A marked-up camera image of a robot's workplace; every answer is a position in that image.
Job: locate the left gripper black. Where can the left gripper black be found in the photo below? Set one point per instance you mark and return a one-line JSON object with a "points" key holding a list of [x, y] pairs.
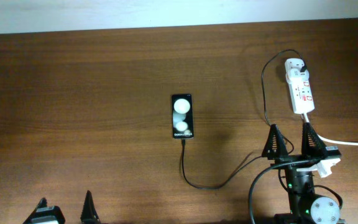
{"points": [[89, 213]]}

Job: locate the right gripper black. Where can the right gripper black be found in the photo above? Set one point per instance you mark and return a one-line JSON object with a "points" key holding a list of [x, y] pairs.
{"points": [[281, 154]]}

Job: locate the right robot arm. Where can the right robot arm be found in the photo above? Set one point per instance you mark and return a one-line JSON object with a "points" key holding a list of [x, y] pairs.
{"points": [[309, 203]]}

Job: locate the white charger plug adapter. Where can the white charger plug adapter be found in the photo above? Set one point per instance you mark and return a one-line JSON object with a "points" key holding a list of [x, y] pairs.
{"points": [[295, 75]]}

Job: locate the white power strip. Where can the white power strip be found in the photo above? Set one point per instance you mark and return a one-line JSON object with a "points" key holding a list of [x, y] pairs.
{"points": [[301, 95]]}

